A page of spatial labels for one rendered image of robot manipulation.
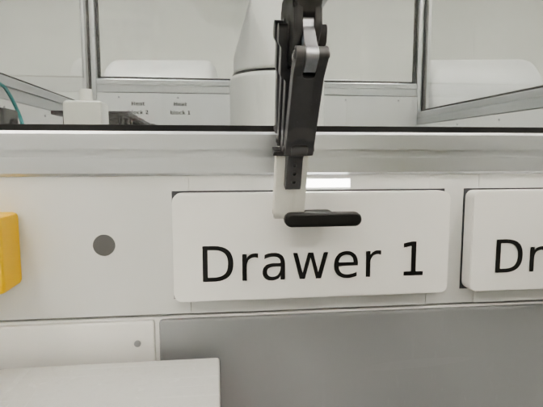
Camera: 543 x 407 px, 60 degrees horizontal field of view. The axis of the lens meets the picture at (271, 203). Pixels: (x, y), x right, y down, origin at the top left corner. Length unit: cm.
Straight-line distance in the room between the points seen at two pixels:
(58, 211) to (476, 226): 43
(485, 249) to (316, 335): 20
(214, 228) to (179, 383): 15
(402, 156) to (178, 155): 24
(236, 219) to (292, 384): 20
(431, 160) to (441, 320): 18
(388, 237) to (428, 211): 5
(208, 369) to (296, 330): 11
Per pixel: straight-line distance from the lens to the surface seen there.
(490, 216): 56
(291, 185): 43
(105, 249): 51
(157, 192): 49
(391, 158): 52
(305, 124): 39
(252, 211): 47
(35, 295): 54
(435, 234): 53
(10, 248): 51
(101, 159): 50
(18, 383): 51
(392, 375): 58
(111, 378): 49
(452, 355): 60
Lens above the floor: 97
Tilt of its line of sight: 6 degrees down
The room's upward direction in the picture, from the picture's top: straight up
